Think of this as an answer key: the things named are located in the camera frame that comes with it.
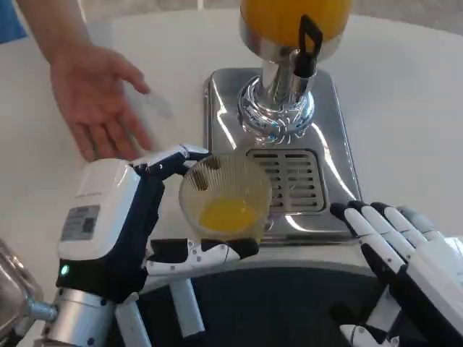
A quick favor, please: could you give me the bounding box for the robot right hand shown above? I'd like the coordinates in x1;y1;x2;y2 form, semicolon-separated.
329;200;463;347

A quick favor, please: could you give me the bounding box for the person's hand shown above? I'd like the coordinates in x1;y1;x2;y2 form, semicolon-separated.
48;45;153;162

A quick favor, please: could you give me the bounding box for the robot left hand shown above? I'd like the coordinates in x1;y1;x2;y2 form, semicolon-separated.
56;142;260;305

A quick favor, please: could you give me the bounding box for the clear ribbed glass cup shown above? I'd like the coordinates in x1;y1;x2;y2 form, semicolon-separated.
179;152;273;244

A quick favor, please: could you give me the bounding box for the person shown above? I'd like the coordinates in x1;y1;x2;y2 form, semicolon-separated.
0;0;28;44

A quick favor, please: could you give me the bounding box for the steel drip tray base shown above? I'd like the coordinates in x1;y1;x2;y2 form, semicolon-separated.
202;67;364;247

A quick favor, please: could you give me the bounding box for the steel drip grid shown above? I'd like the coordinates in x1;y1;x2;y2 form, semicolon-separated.
245;148;326;214

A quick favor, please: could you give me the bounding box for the black robot torso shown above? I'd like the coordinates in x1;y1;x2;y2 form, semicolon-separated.
137;267;428;347

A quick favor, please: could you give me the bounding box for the orange juice dispenser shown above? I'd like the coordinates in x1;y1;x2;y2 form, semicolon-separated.
237;0;354;140

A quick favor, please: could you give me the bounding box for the black tap handle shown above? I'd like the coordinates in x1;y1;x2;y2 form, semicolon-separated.
292;14;324;79

